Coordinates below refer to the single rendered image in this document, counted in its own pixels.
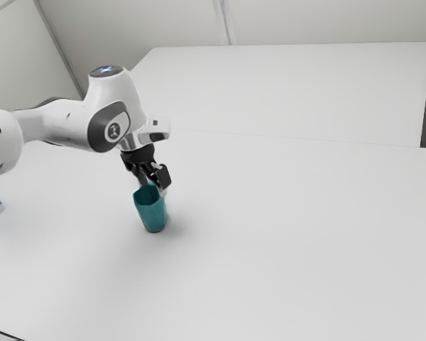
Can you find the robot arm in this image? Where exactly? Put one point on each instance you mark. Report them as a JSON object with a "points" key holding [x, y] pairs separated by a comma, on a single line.
{"points": [[57, 120]]}

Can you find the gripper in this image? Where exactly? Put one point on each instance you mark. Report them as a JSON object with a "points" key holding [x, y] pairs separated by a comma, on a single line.
{"points": [[142, 156]]}

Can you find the teal faceted mug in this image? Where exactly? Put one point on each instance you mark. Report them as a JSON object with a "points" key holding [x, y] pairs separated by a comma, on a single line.
{"points": [[152, 211]]}

